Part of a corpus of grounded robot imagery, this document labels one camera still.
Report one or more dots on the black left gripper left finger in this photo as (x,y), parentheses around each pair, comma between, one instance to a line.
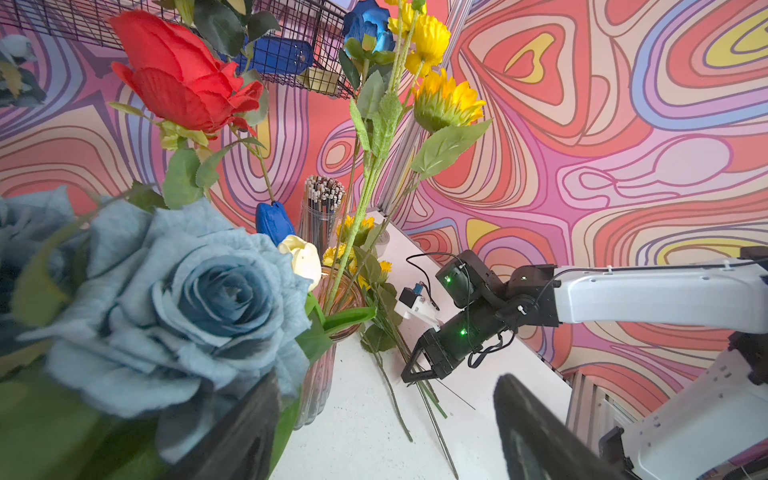
(240,444)

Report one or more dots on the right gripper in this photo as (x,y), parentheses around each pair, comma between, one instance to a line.
(444,349)

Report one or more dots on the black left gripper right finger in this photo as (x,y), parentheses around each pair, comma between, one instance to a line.
(535,443)

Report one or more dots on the yellow tulip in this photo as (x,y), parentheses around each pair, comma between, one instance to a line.
(434,409)

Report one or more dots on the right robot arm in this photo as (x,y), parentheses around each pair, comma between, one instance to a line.
(726,294)

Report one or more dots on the pink ribbed glass vase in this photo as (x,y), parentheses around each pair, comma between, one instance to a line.
(318,380)

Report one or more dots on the white tulip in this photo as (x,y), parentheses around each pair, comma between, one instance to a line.
(305,259)

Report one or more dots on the blue tulip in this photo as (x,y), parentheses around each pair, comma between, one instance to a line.
(272,220)

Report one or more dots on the tall yellow flower sprig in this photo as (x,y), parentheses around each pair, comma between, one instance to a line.
(408,82)

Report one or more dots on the blue object in basket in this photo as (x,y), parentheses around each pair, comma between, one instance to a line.
(277,56)

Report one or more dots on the red rose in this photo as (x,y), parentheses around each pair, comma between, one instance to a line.
(177,77)

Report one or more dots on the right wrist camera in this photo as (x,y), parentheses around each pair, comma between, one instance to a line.
(414,303)

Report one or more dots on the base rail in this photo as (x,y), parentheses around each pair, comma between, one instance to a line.
(716,428)

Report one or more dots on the back wire basket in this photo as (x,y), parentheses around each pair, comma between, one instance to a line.
(225,27)

